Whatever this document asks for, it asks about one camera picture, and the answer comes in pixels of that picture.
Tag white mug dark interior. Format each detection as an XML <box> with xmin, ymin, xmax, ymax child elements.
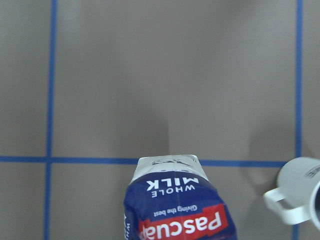
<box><xmin>263</xmin><ymin>157</ymin><xmax>320</xmax><ymax>229</ymax></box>

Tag blue white milk carton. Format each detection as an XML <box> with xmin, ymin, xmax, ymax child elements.
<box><xmin>123</xmin><ymin>154</ymin><xmax>238</xmax><ymax>240</ymax></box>

